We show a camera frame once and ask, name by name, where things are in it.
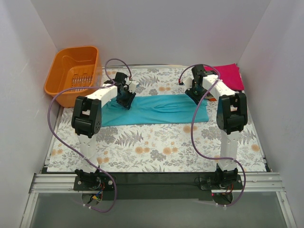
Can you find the folded magenta t-shirt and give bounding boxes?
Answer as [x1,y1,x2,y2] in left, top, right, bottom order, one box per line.
[214,63,244,91]

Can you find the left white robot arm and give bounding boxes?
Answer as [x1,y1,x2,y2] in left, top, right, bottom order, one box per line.
[71,72,139,190]

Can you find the aluminium frame rail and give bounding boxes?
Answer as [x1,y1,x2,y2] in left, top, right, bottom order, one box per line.
[29,172,285,193]

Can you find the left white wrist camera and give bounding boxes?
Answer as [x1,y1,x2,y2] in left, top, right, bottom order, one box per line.
[127,81,139,93]

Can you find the floral table mat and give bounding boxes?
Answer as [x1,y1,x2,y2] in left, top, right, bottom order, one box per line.
[47,67,266,172]

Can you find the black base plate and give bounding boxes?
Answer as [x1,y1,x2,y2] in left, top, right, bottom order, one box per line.
[73,171,243,201]

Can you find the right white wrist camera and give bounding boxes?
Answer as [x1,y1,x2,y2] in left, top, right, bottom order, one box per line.
[179,77,193,90]

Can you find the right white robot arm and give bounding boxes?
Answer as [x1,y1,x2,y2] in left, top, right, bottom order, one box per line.
[179,64,248,189]

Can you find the teal t-shirt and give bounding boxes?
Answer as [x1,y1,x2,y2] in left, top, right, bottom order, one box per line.
[102,94,197,127]

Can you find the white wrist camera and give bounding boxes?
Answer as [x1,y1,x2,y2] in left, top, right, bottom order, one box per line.
[127,81,139,93]
[179,77,193,90]

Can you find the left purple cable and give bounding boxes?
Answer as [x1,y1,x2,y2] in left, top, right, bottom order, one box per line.
[47,57,133,213]

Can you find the orange plastic basket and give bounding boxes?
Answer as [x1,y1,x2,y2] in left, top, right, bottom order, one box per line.
[44,46,102,108]

